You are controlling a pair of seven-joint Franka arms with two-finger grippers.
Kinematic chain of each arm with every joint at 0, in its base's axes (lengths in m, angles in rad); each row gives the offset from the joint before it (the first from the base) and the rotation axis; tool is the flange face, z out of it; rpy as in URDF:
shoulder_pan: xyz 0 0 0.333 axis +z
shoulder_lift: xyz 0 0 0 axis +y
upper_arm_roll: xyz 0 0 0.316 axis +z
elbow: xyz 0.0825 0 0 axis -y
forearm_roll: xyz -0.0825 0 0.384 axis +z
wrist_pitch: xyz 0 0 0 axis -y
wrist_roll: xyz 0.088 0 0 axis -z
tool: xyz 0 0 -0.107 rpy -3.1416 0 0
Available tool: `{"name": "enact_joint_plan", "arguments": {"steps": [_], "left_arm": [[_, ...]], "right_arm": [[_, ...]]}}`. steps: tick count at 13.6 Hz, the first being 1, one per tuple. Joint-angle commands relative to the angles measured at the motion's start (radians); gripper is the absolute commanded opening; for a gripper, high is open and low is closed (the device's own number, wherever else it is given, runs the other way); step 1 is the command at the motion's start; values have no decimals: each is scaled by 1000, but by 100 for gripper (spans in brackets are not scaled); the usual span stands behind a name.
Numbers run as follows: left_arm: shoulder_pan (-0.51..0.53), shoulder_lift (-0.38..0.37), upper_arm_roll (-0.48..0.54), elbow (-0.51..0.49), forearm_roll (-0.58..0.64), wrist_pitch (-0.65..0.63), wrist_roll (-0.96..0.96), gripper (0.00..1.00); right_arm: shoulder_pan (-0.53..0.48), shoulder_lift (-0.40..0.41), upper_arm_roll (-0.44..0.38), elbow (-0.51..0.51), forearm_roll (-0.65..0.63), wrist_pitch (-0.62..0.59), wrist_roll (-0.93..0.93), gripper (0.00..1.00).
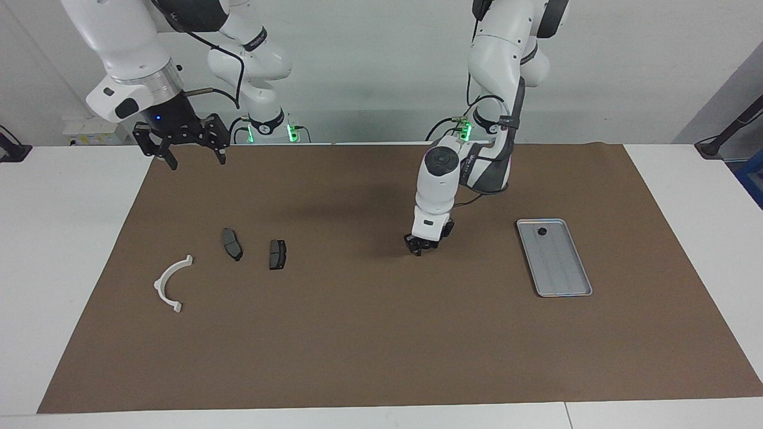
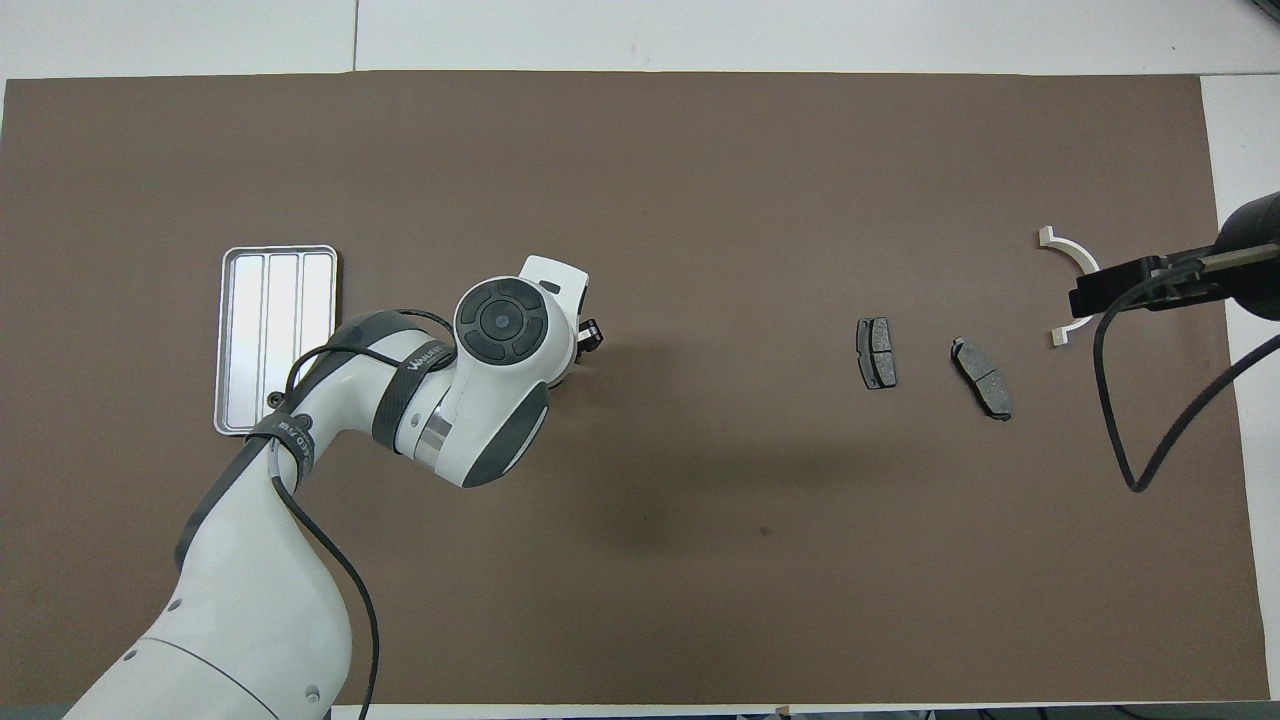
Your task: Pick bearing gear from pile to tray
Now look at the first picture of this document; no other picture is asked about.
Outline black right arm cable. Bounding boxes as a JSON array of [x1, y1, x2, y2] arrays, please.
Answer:
[[179, 30, 249, 126]]

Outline white curved plastic bracket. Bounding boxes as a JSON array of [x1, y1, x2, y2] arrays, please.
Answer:
[[154, 255, 194, 314]]

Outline black base cables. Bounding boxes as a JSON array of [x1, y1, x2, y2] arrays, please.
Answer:
[[231, 116, 312, 144], [426, 116, 477, 142]]

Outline black left base cables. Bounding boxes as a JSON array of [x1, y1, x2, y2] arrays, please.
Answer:
[[426, 116, 477, 142]]

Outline black table clamp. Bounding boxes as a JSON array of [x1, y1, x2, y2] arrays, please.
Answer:
[[0, 125, 32, 163]]

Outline brown table mat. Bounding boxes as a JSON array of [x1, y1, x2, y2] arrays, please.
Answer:
[[37, 143, 763, 414]]

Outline black right base cables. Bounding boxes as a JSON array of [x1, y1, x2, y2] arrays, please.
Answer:
[[231, 116, 312, 144]]

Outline blue crate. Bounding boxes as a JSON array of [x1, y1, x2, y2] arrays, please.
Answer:
[[734, 156, 763, 209]]

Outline dark grey curved brake pad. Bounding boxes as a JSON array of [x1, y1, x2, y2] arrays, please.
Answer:
[[221, 228, 244, 262]]

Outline white power strip box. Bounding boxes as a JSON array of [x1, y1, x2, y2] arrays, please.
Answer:
[[63, 116, 135, 147]]

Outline silver metal tray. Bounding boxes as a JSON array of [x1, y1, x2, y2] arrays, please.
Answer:
[[516, 219, 593, 298]]

